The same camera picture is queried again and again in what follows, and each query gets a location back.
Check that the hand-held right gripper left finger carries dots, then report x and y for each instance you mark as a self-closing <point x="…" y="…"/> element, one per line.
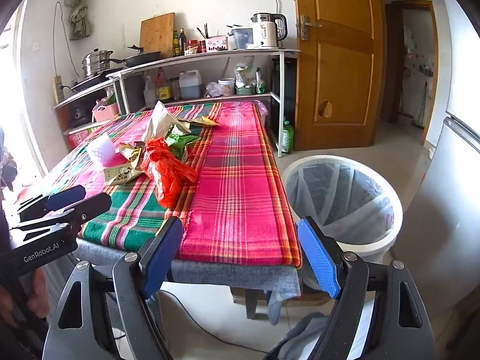
<point x="165" y="255"/>

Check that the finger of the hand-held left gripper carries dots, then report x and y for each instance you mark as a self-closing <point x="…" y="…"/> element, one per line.
<point x="67" y="197"/>
<point x="93" y="204"/>

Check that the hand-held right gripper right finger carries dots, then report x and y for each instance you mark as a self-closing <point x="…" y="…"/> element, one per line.
<point x="318" y="258"/>

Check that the white plastic trash bin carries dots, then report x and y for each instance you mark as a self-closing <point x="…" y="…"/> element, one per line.
<point x="375" y="249"/>

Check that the translucent bin liner bag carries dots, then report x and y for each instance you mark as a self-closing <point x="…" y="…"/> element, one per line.
<point x="337" y="195"/>

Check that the white paper bag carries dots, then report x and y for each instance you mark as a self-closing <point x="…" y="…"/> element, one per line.
<point x="159" y="120"/>

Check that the person's left hand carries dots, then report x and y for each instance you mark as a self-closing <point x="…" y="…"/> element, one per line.
<point x="40" y="288"/>

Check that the yellow snack packet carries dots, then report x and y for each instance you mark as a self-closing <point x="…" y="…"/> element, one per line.
<point x="122" y="174"/>

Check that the clear plastic cup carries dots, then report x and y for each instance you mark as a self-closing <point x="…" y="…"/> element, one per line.
<point x="101" y="150"/>

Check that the pink carton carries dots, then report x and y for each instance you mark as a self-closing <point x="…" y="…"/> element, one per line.
<point x="78" y="138"/>

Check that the grey underlay blanket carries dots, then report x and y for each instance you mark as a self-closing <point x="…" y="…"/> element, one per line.
<point x="225" y="273"/>

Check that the gold snack wrapper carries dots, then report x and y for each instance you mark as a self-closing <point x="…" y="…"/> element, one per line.
<point x="132" y="153"/>

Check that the grey-blue cloth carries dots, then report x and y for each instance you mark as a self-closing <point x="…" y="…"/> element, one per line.
<point x="303" y="333"/>

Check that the red plastic bag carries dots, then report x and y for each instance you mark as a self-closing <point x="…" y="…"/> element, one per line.
<point x="168" y="172"/>

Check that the small black appliance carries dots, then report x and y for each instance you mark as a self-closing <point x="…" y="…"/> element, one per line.
<point x="80" y="113"/>

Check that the pink woven basket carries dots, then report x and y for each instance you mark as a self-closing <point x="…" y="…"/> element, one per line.
<point x="107" y="113"/>

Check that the short white shelf rack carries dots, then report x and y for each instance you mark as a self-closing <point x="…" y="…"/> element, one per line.
<point x="80" y="95"/>

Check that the colourful snack bags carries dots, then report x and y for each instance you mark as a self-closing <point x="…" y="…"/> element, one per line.
<point x="107" y="99"/>

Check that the pink green plaid cloth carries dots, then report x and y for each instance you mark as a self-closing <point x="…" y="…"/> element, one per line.
<point x="240" y="180"/>

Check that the green snack wrapper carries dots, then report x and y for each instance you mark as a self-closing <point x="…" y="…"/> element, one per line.
<point x="176" y="133"/>
<point x="185" y="146"/>

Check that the beige power strip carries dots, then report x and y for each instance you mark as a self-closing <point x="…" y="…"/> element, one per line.
<point x="58" y="88"/>

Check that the black induction cooker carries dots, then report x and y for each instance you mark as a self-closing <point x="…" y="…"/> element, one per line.
<point x="90" y="83"/>

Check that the green plastic bottle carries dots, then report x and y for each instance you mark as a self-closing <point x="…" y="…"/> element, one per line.
<point x="287" y="138"/>

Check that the white spray bottle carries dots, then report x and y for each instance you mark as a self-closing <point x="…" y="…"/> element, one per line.
<point x="150" y="92"/>

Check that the red cap sauce bottle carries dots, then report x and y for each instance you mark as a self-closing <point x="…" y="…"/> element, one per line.
<point x="162" y="88"/>

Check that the steel steamer pot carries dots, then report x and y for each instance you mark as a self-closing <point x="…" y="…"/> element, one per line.
<point x="95" y="63"/>

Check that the thin yellow wrapper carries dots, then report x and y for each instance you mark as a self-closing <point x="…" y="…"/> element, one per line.
<point x="205" y="121"/>

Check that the glass jar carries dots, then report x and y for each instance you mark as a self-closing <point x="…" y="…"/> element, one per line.
<point x="174" y="90"/>

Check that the grey refrigerator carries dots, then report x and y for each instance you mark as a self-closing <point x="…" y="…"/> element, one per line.
<point x="457" y="195"/>

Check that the clear oil jug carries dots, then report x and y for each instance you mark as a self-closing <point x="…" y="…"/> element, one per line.
<point x="190" y="86"/>

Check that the black frying pan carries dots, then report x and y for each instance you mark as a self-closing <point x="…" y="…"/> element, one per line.
<point x="140" y="58"/>

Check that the purple plastic storage box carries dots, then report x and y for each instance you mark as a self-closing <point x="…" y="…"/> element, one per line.
<point x="261" y="109"/>

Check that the crumpled clear plastic bag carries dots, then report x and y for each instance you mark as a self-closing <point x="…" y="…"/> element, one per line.
<point x="213" y="90"/>

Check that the wooden door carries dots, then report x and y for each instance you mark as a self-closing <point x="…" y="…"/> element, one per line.
<point x="345" y="82"/>

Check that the white lidded tub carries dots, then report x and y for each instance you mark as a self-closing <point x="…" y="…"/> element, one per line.
<point x="227" y="86"/>

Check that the green yellow label bottle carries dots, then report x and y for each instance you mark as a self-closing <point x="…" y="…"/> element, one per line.
<point x="176" y="45"/>

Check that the wooden cutting board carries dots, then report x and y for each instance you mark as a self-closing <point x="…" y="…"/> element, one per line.
<point x="157" y="33"/>

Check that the hanging grey-green cloth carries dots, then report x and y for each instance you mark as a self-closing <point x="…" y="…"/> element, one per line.
<point x="78" y="15"/>

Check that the green bowl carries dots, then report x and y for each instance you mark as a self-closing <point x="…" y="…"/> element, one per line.
<point x="245" y="90"/>

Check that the dark sauce bottle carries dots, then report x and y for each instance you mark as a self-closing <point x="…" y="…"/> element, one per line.
<point x="182" y="43"/>

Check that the long white shelf rack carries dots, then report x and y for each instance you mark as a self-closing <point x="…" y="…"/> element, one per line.
<point x="210" y="54"/>

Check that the green white food bags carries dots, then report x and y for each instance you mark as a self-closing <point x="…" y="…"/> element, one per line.
<point x="245" y="73"/>

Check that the pink chopstick holder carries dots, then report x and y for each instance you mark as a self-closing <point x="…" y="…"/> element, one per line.
<point x="216" y="44"/>

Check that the dark chopsticks bundle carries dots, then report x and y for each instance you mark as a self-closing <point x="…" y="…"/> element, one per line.
<point x="204" y="33"/>

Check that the clear plastic container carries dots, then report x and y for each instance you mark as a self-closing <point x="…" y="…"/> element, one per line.
<point x="240" y="38"/>

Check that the white electric kettle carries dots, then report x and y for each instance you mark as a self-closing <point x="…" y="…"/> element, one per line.
<point x="264" y="32"/>

